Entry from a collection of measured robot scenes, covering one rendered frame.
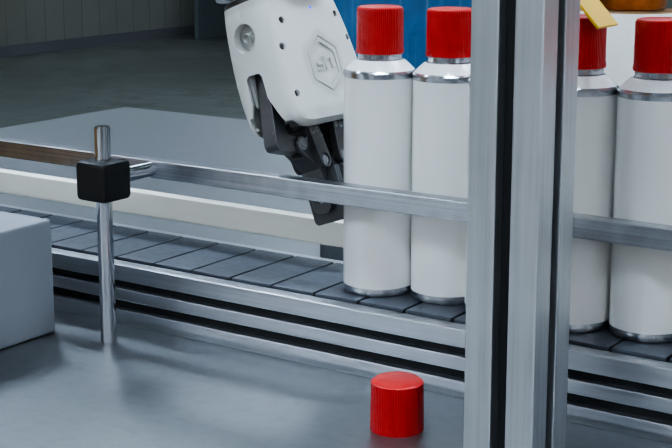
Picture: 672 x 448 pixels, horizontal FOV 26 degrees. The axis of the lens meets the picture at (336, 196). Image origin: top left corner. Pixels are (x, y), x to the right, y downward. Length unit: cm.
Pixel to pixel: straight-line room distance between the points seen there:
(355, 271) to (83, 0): 1068
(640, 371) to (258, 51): 35
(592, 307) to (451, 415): 12
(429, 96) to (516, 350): 24
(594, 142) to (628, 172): 3
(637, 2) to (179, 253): 42
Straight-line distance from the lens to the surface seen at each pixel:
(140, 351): 109
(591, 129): 94
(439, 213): 98
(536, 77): 79
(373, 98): 101
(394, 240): 103
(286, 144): 104
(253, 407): 97
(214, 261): 115
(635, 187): 94
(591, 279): 96
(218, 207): 119
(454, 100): 99
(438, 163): 100
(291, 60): 104
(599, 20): 93
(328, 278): 109
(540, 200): 80
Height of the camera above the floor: 116
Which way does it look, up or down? 12 degrees down
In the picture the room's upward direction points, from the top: straight up
